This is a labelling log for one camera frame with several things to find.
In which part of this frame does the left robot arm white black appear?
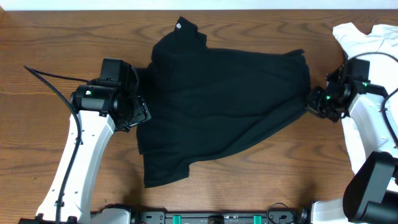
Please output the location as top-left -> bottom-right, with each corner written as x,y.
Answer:
19,84 -> 150,223

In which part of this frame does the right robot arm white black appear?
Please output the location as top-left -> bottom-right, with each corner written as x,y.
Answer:
302,66 -> 397,223

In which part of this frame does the white garment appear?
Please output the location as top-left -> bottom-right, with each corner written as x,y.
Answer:
333,22 -> 397,173

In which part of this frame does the black t-shirt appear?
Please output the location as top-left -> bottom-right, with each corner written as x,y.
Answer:
137,17 -> 310,188

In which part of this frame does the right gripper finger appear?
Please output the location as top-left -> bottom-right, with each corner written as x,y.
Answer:
305,105 -> 320,116
307,86 -> 325,105

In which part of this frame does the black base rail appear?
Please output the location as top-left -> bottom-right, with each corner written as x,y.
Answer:
93,203 -> 307,224

